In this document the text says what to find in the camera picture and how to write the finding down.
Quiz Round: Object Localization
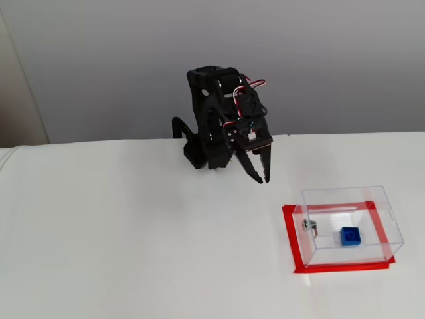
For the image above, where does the silver box lock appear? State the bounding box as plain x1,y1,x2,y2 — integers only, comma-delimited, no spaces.
301,219,321,239

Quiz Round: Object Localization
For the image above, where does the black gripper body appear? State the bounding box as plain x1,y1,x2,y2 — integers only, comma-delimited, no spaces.
224,88,268,152

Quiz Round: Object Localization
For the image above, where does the red tape frame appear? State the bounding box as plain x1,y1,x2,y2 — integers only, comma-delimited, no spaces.
282,200,398,275

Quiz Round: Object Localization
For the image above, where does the blue lego brick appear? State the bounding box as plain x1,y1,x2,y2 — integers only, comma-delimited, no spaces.
339,226,363,249

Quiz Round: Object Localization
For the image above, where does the transparent plastic box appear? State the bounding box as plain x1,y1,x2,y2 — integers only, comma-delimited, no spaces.
299,185,406,268

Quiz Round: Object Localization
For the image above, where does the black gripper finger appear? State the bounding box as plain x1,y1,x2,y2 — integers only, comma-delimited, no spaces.
232,149,265,185
258,144,273,184

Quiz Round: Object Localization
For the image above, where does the black wrist camera board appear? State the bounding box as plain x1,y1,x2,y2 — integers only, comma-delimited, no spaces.
240,127,274,155

